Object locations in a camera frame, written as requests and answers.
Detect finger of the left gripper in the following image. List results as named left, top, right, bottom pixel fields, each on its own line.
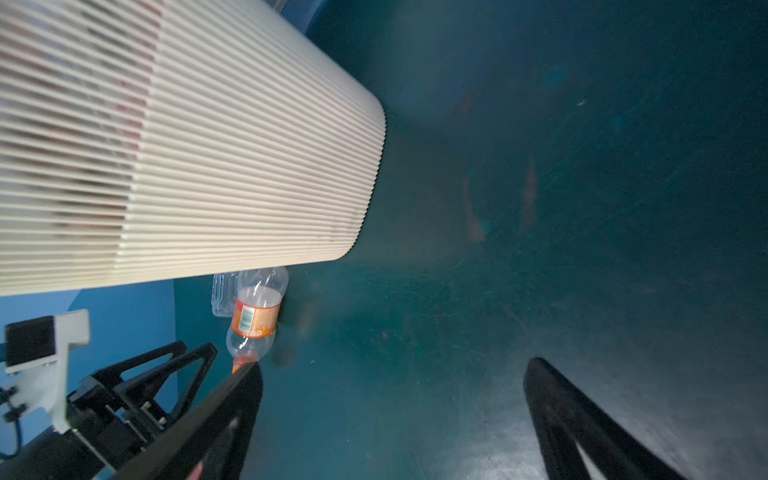
left=91, top=341, right=218, bottom=420

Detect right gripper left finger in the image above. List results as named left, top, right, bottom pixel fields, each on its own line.
left=114, top=363, right=263, bottom=479

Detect orange cap soda bottle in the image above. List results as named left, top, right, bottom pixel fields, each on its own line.
left=226, top=266, right=289, bottom=373

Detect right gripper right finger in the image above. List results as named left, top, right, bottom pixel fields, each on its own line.
left=523, top=357, right=682, bottom=479

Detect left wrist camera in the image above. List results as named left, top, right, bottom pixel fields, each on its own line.
left=4, top=310, right=91, bottom=434

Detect clear plain plastic bottle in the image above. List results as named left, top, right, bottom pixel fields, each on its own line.
left=211, top=272, right=239, bottom=319

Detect beige plastic waste bin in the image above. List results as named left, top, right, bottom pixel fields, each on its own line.
left=1, top=1, right=387, bottom=296

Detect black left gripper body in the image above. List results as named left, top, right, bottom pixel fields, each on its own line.
left=1, top=383, right=152, bottom=479

